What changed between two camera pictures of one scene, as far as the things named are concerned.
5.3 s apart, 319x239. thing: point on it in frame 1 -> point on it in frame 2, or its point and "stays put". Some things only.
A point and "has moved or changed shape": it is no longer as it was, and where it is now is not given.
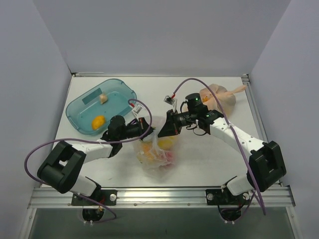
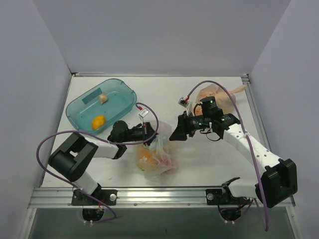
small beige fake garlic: [103, 98] stays put
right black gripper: [173, 122] -> [184, 126]
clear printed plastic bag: [157, 154] has moved or changed shape
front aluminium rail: [50, 198] stays put
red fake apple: [169, 157] -> [165, 163]
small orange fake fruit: [98, 122] stays put
